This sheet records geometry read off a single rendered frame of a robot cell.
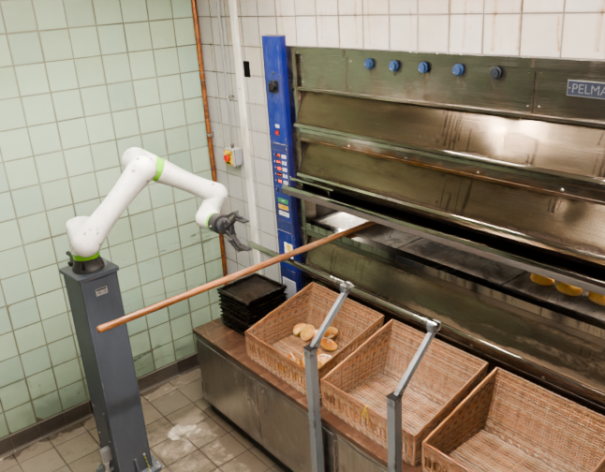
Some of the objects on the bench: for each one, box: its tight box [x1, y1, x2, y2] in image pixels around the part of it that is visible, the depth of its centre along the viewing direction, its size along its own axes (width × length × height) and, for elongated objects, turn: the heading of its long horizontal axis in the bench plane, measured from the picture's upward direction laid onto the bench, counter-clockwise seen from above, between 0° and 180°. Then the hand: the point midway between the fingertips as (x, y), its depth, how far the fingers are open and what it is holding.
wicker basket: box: [244, 282, 385, 399], centre depth 324 cm, size 49×56×28 cm
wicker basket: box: [321, 318, 489, 467], centre depth 280 cm, size 49×56×28 cm
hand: (246, 235), depth 291 cm, fingers open, 13 cm apart
